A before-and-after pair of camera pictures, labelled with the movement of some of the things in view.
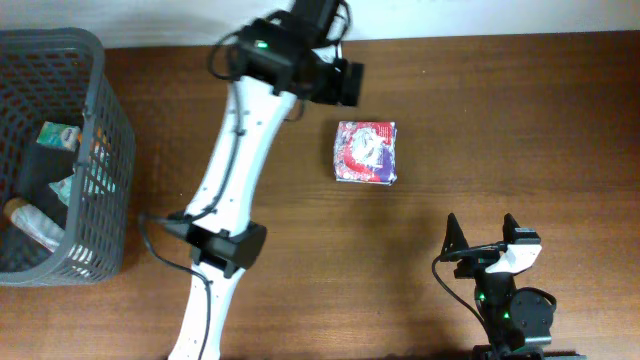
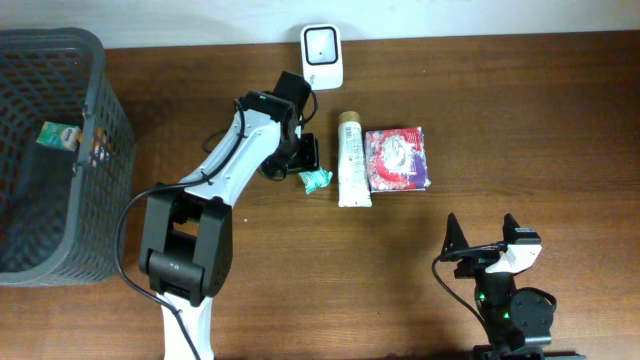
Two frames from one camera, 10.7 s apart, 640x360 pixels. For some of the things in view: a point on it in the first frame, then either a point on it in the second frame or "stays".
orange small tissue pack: (97, 149) stays
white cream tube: (35, 224) → (353, 182)
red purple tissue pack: (366, 152) → (396, 160)
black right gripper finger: (455, 239) stays
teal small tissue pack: (60, 135) stays
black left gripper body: (353, 83) → (307, 154)
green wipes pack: (98, 179) → (313, 179)
